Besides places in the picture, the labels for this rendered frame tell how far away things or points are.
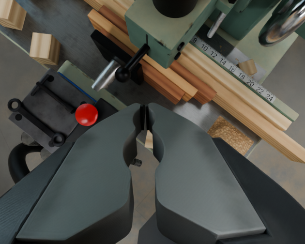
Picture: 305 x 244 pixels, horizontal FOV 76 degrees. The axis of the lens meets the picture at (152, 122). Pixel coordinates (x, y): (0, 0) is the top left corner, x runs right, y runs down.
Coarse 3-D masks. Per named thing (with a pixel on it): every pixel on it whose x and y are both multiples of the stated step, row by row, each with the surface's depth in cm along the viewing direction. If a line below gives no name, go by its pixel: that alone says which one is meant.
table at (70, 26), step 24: (24, 0) 39; (48, 0) 39; (72, 0) 39; (24, 24) 39; (48, 24) 39; (72, 24) 39; (24, 48) 39; (72, 48) 39; (96, 48) 39; (96, 72) 39; (120, 96) 39; (144, 96) 39; (192, 120) 39; (144, 144) 38
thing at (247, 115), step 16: (96, 0) 35; (112, 0) 35; (192, 64) 35; (208, 80) 35; (224, 96) 35; (240, 112) 35; (256, 112) 35; (256, 128) 36; (272, 128) 35; (272, 144) 38; (288, 144) 35; (304, 160) 34
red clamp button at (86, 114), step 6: (78, 108) 26; (84, 108) 26; (90, 108) 26; (78, 114) 26; (84, 114) 26; (90, 114) 26; (96, 114) 26; (78, 120) 26; (84, 120) 26; (90, 120) 26; (96, 120) 26
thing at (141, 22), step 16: (144, 0) 22; (208, 0) 22; (128, 16) 22; (144, 16) 22; (160, 16) 22; (192, 16) 22; (208, 16) 29; (128, 32) 26; (144, 32) 22; (160, 32) 22; (176, 32) 22; (192, 32) 26; (160, 48) 23; (176, 48) 23; (160, 64) 28
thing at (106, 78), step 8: (96, 32) 30; (96, 40) 30; (104, 40) 29; (104, 48) 30; (112, 48) 29; (120, 48) 29; (104, 56) 36; (112, 56) 31; (120, 56) 29; (128, 56) 29; (112, 64) 33; (120, 64) 33; (104, 72) 33; (112, 72) 33; (136, 72) 30; (96, 80) 33; (104, 80) 33; (112, 80) 33; (136, 80) 36; (96, 88) 32
